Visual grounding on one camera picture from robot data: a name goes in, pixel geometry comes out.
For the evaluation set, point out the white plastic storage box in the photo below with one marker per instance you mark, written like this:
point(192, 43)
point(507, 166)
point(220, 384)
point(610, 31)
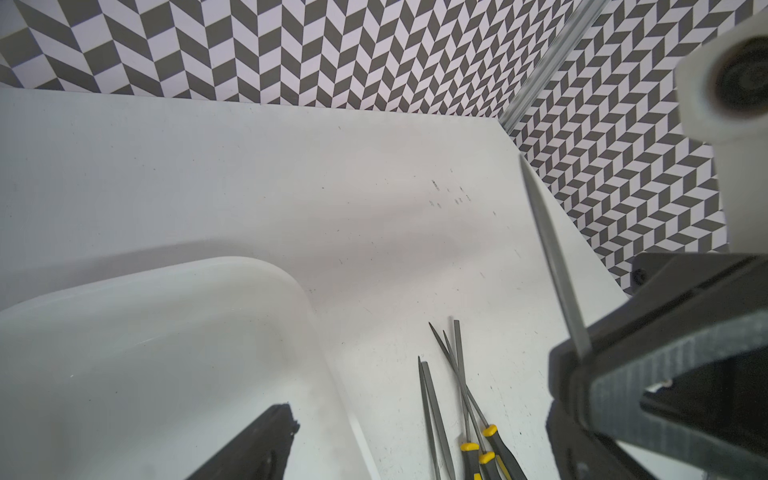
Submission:
point(148, 375)

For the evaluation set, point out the file tool three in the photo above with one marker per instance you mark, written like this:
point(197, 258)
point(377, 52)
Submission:
point(469, 449)

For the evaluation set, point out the file tool two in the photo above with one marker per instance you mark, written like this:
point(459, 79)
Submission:
point(438, 421)

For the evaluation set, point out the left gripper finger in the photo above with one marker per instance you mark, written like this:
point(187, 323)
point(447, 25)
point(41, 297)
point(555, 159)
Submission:
point(260, 451)

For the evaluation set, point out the right corner aluminium post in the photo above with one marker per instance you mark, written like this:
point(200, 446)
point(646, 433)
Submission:
point(581, 20)

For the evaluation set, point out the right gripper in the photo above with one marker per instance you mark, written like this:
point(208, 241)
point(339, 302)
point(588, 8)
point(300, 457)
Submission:
point(679, 370)

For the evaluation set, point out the file tool four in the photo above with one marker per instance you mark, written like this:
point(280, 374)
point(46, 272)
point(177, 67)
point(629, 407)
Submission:
point(487, 459)

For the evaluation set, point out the file tool five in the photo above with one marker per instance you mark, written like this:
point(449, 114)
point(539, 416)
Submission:
point(507, 464)

